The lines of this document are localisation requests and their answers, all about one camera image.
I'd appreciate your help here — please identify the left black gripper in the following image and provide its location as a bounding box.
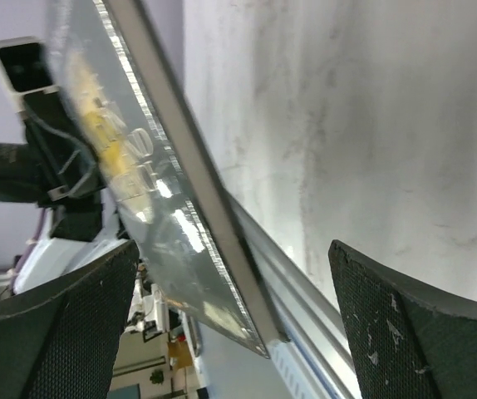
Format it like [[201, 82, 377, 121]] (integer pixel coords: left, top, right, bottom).
[[0, 91, 105, 208]]

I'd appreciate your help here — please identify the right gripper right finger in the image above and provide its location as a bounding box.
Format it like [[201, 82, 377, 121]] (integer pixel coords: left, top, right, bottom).
[[328, 240, 477, 398]]

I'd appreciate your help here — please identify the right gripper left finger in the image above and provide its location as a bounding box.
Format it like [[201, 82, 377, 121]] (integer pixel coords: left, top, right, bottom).
[[0, 241, 139, 399]]

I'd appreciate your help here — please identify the black Moon and Sixpence book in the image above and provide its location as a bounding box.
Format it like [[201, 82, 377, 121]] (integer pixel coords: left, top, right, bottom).
[[47, 1, 286, 357]]

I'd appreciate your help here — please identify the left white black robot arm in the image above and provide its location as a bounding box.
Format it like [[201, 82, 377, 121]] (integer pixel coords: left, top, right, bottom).
[[0, 87, 128, 294]]

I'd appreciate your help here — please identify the aluminium mounting rail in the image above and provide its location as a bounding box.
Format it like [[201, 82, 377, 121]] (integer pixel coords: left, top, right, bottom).
[[231, 199, 361, 398]]

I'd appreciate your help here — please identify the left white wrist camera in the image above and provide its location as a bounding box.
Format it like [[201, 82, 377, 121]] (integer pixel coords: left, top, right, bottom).
[[0, 36, 57, 114]]

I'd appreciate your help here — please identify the white slotted cable duct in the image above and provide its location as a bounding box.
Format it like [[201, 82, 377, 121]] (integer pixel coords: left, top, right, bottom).
[[268, 342, 331, 399]]

